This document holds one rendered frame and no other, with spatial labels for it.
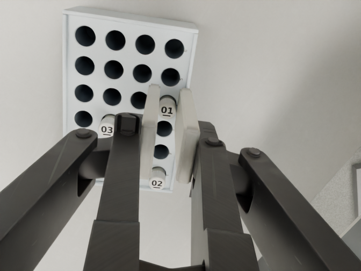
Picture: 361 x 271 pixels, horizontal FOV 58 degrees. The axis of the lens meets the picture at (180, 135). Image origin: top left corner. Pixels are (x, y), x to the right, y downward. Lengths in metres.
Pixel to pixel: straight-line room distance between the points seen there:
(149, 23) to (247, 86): 0.10
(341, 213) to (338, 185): 0.14
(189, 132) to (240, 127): 0.13
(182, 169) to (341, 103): 0.18
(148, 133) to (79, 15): 0.10
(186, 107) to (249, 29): 0.10
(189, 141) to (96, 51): 0.10
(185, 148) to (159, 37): 0.09
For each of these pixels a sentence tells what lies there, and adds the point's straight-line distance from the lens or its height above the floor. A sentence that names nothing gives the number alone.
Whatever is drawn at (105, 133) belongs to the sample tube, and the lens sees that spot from 0.22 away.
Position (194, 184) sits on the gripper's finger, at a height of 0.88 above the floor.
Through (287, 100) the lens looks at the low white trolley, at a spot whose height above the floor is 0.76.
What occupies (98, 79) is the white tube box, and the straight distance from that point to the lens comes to 0.23.
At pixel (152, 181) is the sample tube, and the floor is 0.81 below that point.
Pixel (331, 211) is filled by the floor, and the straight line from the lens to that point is 1.43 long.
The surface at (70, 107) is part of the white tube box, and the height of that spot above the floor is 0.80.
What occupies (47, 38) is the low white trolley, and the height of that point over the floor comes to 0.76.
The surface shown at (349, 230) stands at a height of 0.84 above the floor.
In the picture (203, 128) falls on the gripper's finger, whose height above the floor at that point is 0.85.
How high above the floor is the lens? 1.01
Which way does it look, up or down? 65 degrees down
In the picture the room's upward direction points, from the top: 176 degrees clockwise
